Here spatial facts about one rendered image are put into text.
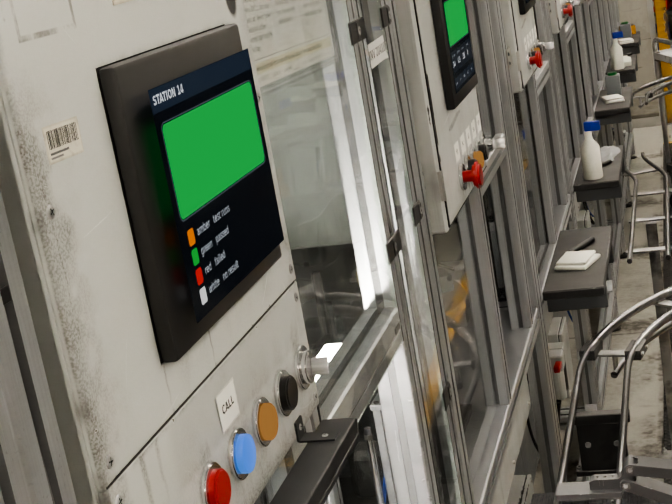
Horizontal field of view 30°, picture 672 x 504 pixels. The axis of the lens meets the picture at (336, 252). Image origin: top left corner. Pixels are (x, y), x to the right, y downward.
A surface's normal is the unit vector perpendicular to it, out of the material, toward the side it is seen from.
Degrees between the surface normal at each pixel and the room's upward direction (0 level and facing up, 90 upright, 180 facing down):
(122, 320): 90
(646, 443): 0
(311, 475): 0
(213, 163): 90
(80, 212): 90
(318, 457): 0
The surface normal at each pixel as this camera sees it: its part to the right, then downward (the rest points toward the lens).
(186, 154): 0.96, -0.10
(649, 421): -0.17, -0.95
